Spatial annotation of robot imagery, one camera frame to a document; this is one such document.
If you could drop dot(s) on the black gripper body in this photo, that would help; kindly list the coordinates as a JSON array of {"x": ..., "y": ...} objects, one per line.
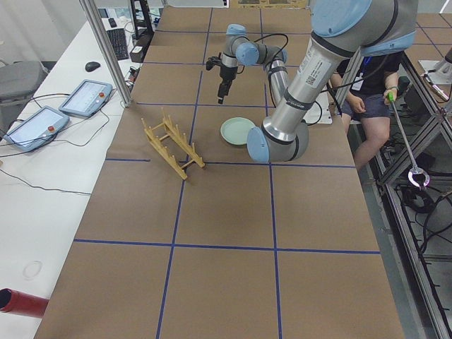
[{"x": 225, "y": 74}]

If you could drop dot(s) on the pale green plate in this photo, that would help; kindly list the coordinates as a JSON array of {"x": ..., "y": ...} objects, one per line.
[{"x": 235, "y": 130}]

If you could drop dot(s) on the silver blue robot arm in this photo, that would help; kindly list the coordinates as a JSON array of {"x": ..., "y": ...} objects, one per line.
[{"x": 339, "y": 29}]

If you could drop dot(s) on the wooden dish rack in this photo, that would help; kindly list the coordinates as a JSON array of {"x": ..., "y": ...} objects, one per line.
[{"x": 172, "y": 145}]

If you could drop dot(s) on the black box on desk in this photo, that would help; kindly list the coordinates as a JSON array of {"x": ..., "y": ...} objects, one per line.
[{"x": 137, "y": 54}]

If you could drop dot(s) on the black keyboard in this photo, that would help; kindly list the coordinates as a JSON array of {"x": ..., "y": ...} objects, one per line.
[{"x": 117, "y": 38}]

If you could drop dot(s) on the far teach pendant tablet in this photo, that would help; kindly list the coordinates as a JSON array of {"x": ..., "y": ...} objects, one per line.
[{"x": 87, "y": 98}]

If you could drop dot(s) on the teach pendant tablet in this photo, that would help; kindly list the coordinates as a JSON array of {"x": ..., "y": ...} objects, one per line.
[
  {"x": 36, "y": 130},
  {"x": 87, "y": 98}
]

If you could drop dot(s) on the black computer mouse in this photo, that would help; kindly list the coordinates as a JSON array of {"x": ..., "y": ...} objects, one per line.
[{"x": 91, "y": 66}]

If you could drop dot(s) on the seated person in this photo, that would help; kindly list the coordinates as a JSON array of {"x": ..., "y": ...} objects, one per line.
[{"x": 366, "y": 101}]

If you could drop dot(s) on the near teach pendant tablet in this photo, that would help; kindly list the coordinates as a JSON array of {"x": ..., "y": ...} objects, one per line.
[{"x": 36, "y": 130}]

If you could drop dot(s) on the grey office chair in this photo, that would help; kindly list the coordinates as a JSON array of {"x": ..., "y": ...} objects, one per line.
[{"x": 21, "y": 80}]

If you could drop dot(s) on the red cylinder tube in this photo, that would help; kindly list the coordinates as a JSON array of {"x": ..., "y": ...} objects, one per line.
[{"x": 22, "y": 304}]

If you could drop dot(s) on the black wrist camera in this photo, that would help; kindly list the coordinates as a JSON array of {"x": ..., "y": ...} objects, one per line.
[{"x": 213, "y": 61}]

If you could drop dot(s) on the aluminium frame post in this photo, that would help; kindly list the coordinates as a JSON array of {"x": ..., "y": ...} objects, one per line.
[{"x": 106, "y": 48}]

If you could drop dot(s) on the green handled reacher grabber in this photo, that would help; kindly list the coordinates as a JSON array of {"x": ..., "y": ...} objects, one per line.
[{"x": 416, "y": 175}]

